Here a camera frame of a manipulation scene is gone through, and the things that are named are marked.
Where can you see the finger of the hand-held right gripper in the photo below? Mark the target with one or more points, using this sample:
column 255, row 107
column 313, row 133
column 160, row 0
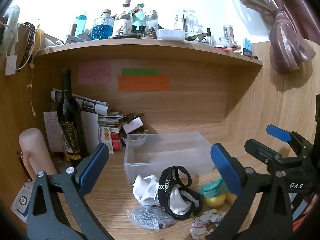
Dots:
column 278, row 133
column 262, row 152

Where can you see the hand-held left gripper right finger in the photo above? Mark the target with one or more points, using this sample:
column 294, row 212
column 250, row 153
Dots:
column 225, row 172

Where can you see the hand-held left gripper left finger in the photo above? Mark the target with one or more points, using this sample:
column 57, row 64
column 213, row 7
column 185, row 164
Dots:
column 95, row 164

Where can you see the yellow teal sponge balls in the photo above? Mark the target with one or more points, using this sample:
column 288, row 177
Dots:
column 212, row 187

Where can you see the yellow round sponge ball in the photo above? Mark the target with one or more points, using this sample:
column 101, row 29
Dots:
column 214, row 200

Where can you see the floral scrunchie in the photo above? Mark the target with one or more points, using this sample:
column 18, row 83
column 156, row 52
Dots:
column 205, row 223

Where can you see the white sock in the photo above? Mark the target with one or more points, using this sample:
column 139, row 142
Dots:
column 147, row 188

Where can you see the clear plastic box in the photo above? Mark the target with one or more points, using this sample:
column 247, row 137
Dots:
column 170, row 152

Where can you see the grey glittery scrunchie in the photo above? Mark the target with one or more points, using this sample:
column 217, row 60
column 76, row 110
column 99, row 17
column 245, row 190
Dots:
column 150, row 217

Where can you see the fruit print box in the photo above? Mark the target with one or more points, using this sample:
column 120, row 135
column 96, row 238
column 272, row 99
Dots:
column 106, row 137

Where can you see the red box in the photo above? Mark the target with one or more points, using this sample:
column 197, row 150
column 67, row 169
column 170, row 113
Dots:
column 116, row 141

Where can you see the white card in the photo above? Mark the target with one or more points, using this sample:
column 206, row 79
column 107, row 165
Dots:
column 90, row 130

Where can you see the orange cloth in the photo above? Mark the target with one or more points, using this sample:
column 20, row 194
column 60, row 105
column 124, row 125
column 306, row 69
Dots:
column 301, row 223

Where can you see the stack of books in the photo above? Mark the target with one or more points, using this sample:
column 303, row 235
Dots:
column 110, row 120

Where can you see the white bowl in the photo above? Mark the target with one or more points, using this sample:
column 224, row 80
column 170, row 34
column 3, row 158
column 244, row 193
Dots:
column 136, row 140

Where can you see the dark wine bottle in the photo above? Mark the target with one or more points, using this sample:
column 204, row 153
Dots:
column 71, row 120

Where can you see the white handwritten paper sheet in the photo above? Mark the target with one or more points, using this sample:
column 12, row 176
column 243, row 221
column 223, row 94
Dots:
column 51, row 130

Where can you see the rolled newspaper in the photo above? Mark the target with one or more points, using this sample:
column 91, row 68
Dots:
column 87, row 102

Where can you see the pale pink tumbler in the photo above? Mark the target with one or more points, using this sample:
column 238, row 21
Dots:
column 33, row 147

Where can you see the white box with blue label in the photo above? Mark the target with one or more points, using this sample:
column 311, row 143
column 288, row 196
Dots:
column 21, row 203

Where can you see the blue plastic block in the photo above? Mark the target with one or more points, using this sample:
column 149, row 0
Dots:
column 247, row 46

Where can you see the pink sticky note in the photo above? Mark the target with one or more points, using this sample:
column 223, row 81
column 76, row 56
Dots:
column 94, row 72

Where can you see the orange sticky note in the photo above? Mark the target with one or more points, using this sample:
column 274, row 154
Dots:
column 143, row 83

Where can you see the mauve curtain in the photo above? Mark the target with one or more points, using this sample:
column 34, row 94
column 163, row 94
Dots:
column 285, row 37

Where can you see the green sticky note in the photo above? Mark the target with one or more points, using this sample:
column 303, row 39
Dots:
column 140, row 71

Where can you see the clear jar with brown sticks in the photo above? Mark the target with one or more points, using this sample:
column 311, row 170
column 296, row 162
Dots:
column 228, row 33

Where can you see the clear dropper bottle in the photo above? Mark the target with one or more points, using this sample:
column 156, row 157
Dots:
column 209, row 36

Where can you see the wooden shelf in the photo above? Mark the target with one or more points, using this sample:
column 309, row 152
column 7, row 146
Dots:
column 150, row 48

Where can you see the white power adapter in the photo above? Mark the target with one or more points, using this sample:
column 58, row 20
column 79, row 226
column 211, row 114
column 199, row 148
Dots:
column 10, row 65

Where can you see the dark tube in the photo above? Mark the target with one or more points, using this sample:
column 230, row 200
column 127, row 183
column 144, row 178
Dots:
column 125, row 37

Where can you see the glass bottle with blue liquid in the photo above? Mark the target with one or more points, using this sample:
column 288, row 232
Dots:
column 102, row 28

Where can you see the yellow hanging bag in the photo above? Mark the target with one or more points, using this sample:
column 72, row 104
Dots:
column 39, row 40

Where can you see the black lace headband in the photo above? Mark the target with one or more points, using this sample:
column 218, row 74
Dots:
column 29, row 42

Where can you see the light blue bottle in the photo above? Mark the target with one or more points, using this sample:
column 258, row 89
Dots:
column 80, row 25

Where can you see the clear acrylic organizer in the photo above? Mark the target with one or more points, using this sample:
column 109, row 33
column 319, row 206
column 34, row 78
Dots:
column 188, row 21

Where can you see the tall clear corked bottle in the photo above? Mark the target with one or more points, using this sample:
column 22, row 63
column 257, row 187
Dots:
column 123, row 22

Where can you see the white flat plastic container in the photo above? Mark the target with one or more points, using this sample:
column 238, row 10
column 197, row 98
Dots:
column 171, row 35

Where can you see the green pump bottle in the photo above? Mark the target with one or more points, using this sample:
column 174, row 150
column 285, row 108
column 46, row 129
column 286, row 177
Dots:
column 138, row 18

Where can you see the clear jar with silver lid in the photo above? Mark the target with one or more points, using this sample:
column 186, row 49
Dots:
column 151, row 20

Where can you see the white fluffy pad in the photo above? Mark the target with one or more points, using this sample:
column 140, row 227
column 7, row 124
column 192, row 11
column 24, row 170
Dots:
column 12, row 22

